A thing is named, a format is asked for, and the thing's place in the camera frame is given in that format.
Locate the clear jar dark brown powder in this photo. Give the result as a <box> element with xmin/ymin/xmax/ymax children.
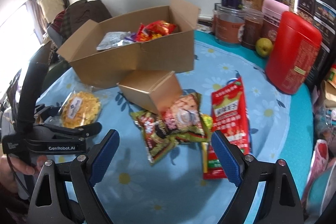
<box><xmin>241</xmin><ymin>9</ymin><xmax>264</xmax><ymax>50</ymax></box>

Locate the cream cushion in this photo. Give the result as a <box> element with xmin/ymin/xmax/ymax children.
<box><xmin>37</xmin><ymin>0</ymin><xmax>66</xmax><ymax>24</ymax></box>

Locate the plaid cloth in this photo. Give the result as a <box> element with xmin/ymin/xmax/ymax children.
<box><xmin>59</xmin><ymin>10</ymin><xmax>74</xmax><ymax>35</ymax></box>

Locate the red green snack packet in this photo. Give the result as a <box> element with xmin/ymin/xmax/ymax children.
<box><xmin>130</xmin><ymin>110</ymin><xmax>179</xmax><ymax>166</ymax></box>
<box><xmin>176</xmin><ymin>114</ymin><xmax>214</xmax><ymax>144</ymax></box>

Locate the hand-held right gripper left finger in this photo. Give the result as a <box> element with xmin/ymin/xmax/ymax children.
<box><xmin>28</xmin><ymin>129</ymin><xmax>120</xmax><ymax>224</ymax></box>

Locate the clear packet of yellow crisps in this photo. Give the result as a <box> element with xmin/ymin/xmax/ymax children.
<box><xmin>59</xmin><ymin>86</ymin><xmax>103</xmax><ymax>128</ymax></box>

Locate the white patterned snack packet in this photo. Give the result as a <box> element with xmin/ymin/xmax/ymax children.
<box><xmin>96</xmin><ymin>31</ymin><xmax>132</xmax><ymax>51</ymax></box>

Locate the black stand-up pouch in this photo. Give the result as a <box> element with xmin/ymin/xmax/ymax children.
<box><xmin>306</xmin><ymin>0</ymin><xmax>336</xmax><ymax>88</ymax></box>

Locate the blue daisy print tablecloth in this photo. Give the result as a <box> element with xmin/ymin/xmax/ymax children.
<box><xmin>34</xmin><ymin>38</ymin><xmax>292</xmax><ymax>224</ymax></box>

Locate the clear jar reddish brown powder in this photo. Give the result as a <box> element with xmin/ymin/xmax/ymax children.
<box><xmin>214</xmin><ymin>5</ymin><xmax>247</xmax><ymax>46</ymax></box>

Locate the pink lid canister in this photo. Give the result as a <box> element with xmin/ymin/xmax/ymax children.
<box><xmin>260</xmin><ymin>0</ymin><xmax>289</xmax><ymax>43</ymax></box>

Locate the pink white packet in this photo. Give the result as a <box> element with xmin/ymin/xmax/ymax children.
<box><xmin>302</xmin><ymin>139</ymin><xmax>330</xmax><ymax>201</ymax></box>

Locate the orange white paper bag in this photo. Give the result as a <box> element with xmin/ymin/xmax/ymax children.
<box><xmin>319</xmin><ymin>64</ymin><xmax>336</xmax><ymax>109</ymax></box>

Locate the green apple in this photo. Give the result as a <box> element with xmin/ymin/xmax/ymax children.
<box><xmin>255</xmin><ymin>38</ymin><xmax>273</xmax><ymax>57</ymax></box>

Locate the red canister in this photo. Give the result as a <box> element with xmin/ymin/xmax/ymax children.
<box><xmin>265</xmin><ymin>11</ymin><xmax>323</xmax><ymax>95</ymax></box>

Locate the small gold cardboard box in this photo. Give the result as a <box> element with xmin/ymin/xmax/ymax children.
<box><xmin>117</xmin><ymin>70</ymin><xmax>183</xmax><ymax>115</ymax></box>

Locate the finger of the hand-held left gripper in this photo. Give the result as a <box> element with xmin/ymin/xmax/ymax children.
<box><xmin>39</xmin><ymin>122</ymin><xmax>103</xmax><ymax>140</ymax></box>
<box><xmin>34</xmin><ymin>105</ymin><xmax>65</xmax><ymax>122</ymax></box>

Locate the teal table mat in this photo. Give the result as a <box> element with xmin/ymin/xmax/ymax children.
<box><xmin>194</xmin><ymin>30</ymin><xmax>315</xmax><ymax>224</ymax></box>

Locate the pink red snack packet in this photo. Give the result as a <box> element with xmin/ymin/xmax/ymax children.
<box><xmin>161</xmin><ymin>93</ymin><xmax>202</xmax><ymax>135</ymax></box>

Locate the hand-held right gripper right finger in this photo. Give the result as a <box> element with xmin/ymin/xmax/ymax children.
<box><xmin>211</xmin><ymin>130</ymin><xmax>305</xmax><ymax>224</ymax></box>

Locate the person's left hand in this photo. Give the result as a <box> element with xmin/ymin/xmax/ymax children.
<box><xmin>0</xmin><ymin>154</ymin><xmax>49</xmax><ymax>190</ymax></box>

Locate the window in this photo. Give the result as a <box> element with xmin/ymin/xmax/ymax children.
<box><xmin>0</xmin><ymin>5</ymin><xmax>40</xmax><ymax>67</ymax></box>

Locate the long red snack packet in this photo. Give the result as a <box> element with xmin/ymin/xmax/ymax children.
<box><xmin>203</xmin><ymin>77</ymin><xmax>251</xmax><ymax>180</ymax></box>

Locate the metal rim bowl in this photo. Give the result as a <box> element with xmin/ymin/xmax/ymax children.
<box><xmin>306</xmin><ymin>161</ymin><xmax>336</xmax><ymax>224</ymax></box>

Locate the brown jacket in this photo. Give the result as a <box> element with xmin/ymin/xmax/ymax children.
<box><xmin>64</xmin><ymin>0</ymin><xmax>113</xmax><ymax>30</ymax></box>

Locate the curtain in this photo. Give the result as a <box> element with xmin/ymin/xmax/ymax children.
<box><xmin>25</xmin><ymin>0</ymin><xmax>44</xmax><ymax>43</ymax></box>

